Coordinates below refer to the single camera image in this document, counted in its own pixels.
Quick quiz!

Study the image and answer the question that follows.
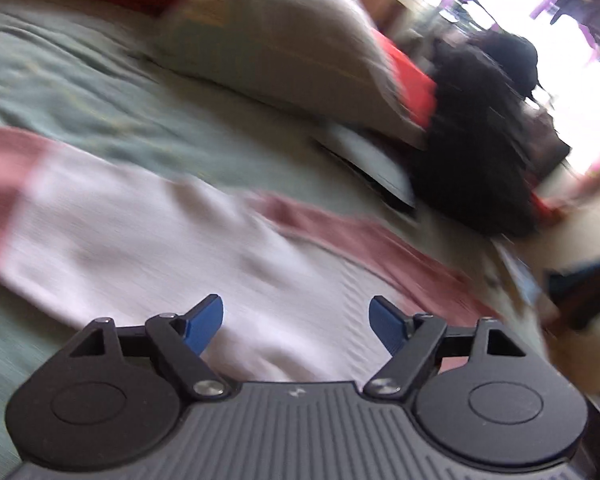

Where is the grey plaid pillow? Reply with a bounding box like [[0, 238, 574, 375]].
[[145, 0, 431, 151]]

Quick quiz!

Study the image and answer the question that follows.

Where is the window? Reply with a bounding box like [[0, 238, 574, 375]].
[[380, 0, 600, 176]]

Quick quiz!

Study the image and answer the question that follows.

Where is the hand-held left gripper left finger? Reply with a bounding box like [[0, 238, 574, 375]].
[[70, 294, 231, 402]]

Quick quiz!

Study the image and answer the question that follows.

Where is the black backpack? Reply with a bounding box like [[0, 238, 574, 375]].
[[412, 32, 571, 237]]

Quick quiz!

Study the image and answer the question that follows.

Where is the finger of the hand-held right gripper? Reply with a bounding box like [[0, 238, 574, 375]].
[[542, 256, 600, 331]]

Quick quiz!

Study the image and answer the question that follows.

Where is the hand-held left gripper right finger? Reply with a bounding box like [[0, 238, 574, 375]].
[[364, 296, 527, 403]]

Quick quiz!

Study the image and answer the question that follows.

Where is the pink and white sweater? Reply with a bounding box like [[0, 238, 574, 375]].
[[0, 122, 546, 383]]

